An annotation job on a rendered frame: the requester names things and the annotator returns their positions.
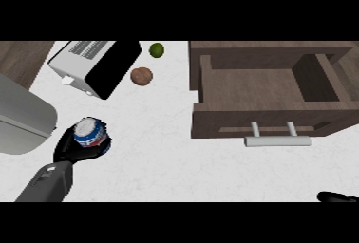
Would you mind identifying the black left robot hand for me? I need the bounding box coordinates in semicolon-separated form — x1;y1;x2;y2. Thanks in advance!
52;120;114;165

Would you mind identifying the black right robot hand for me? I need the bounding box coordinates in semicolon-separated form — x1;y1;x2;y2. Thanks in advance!
316;191;359;203

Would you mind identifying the blue soda can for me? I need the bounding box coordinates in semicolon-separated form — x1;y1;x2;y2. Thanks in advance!
72;117;112;149

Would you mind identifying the brown wooden drawer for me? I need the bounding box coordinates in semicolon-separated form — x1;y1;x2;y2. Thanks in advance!
189;54;359;140

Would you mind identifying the grey rounded appliance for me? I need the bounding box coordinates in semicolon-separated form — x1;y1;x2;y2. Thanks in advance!
0;73;59;156

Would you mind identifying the white and black toaster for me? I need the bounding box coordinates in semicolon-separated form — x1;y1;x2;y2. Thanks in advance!
47;40;143;101

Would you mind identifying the brown round fruit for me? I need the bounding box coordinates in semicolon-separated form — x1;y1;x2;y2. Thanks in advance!
128;66;153;86

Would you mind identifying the brown wooden panel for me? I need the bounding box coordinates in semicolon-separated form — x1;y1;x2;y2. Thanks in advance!
0;40;56;91

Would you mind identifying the green lime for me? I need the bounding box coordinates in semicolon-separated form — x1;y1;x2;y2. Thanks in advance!
149;42;165;59

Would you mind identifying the brown wooden cabinet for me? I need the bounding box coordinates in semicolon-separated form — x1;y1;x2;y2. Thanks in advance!
187;40;359;103

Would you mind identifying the white drawer handle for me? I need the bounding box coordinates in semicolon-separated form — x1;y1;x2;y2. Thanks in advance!
244;121;313;148

